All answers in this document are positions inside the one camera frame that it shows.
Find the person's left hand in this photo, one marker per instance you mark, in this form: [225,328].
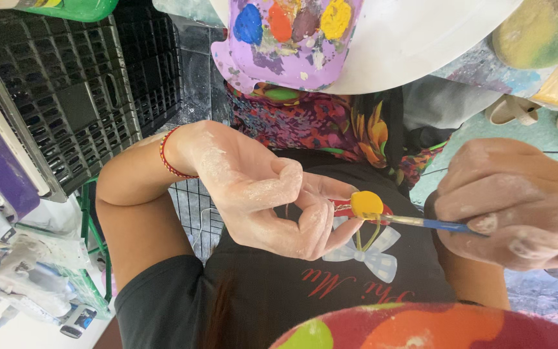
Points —
[240,179]

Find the person's right hand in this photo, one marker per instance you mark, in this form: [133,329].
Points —
[516,194]

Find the person's right fingers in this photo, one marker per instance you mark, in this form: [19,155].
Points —
[492,208]

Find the yellow and red small figurine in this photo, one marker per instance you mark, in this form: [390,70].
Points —
[366,203]

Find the grey cloth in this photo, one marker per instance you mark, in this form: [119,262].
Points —
[443,106]

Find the red orange green painted bowl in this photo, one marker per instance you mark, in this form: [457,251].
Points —
[429,329]

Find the white round plate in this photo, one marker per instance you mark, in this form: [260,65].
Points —
[419,43]

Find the yellow green painted disc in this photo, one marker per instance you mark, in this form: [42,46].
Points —
[540,31]

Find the floral patterned trousers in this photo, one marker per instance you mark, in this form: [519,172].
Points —
[308,126]

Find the black printed t-shirt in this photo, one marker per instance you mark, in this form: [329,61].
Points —
[269,291]

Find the purple paint palette bowl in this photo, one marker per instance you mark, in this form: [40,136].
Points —
[284,53]

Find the small black plastic crate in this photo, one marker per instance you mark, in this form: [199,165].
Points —
[153,63]

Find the small white bottle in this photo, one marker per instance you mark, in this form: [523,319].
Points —
[78,321]

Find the large black plastic crate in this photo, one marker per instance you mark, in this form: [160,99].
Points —
[61,97]

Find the green plastic container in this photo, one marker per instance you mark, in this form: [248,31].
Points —
[75,8]

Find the heap of clear plastic bags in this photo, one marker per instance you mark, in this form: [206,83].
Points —
[27,271]

